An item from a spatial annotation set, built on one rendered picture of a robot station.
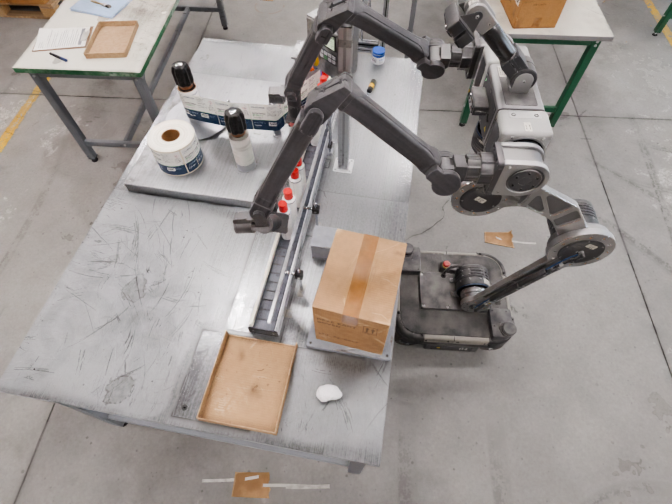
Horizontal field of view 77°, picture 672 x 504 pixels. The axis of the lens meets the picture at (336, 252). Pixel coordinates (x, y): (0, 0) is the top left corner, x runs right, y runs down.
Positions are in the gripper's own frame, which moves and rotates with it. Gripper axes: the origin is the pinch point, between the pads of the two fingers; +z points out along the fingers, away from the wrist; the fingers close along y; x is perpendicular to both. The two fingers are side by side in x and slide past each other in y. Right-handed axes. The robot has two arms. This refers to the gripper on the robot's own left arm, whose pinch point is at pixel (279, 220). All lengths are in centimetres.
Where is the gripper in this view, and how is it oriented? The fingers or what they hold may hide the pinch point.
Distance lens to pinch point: 151.6
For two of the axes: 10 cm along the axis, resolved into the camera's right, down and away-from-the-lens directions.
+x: -1.3, 9.8, 1.5
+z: 1.1, -1.4, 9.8
